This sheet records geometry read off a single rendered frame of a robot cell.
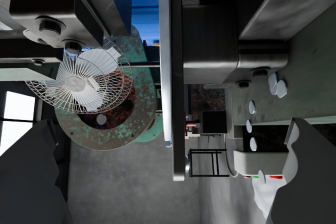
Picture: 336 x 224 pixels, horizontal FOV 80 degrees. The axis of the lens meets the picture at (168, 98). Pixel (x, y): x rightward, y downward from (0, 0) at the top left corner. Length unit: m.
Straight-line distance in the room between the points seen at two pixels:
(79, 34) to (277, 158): 0.46
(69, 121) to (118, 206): 5.90
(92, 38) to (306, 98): 0.28
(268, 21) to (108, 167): 7.17
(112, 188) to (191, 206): 2.61
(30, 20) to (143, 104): 1.35
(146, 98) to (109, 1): 1.33
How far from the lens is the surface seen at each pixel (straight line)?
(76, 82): 1.15
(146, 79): 1.64
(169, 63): 0.15
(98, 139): 1.69
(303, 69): 0.25
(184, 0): 0.35
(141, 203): 7.31
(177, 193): 7.15
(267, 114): 0.32
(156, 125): 3.32
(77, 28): 0.31
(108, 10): 0.34
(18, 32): 0.44
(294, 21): 0.24
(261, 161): 0.51
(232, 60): 0.24
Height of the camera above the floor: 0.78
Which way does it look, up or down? 2 degrees up
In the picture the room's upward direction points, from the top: 91 degrees counter-clockwise
